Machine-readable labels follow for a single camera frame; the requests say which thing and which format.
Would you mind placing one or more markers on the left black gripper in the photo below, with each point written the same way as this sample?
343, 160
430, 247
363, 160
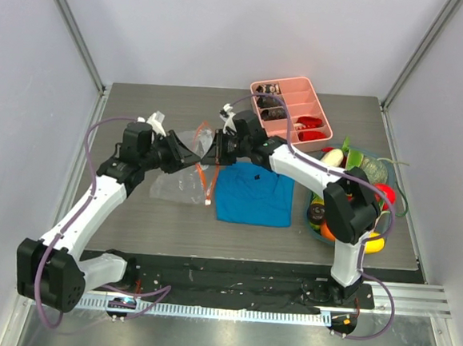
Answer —
173, 143

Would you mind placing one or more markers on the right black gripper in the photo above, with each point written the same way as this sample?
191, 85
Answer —
221, 148

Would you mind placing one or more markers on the clear zip top bag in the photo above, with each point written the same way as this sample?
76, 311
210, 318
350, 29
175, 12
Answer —
195, 184

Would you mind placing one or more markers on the white radish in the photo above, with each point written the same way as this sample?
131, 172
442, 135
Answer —
333, 158

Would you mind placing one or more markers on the orange fruit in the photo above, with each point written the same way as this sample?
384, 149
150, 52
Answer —
326, 233

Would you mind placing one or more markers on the red apple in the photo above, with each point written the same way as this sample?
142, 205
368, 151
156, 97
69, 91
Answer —
388, 192

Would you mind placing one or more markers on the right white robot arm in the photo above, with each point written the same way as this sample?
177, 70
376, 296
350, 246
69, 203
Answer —
350, 202

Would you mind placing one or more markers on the blue folded t-shirt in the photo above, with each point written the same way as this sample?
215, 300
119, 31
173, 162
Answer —
247, 194

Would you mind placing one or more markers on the red item in tray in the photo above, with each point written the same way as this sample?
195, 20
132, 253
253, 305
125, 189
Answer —
309, 128

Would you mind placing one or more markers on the pink divided tray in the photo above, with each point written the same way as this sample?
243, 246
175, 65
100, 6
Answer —
281, 102

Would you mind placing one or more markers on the green melon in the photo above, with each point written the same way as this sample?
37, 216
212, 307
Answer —
375, 170

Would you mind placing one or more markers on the teal fruit basket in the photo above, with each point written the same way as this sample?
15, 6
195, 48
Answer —
353, 158

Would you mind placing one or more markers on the yellow mango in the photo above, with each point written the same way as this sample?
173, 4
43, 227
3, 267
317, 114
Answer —
376, 244

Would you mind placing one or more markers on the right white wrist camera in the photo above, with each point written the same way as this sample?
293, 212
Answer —
227, 114

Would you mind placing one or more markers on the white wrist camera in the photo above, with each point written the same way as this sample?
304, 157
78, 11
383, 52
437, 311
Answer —
227, 114
155, 120

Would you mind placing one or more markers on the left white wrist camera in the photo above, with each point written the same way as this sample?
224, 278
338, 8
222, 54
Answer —
155, 120

